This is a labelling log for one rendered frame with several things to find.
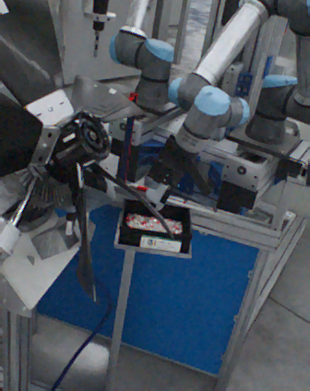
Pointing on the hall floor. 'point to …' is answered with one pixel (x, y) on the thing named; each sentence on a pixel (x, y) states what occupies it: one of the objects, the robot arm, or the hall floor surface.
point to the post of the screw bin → (119, 320)
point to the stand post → (16, 350)
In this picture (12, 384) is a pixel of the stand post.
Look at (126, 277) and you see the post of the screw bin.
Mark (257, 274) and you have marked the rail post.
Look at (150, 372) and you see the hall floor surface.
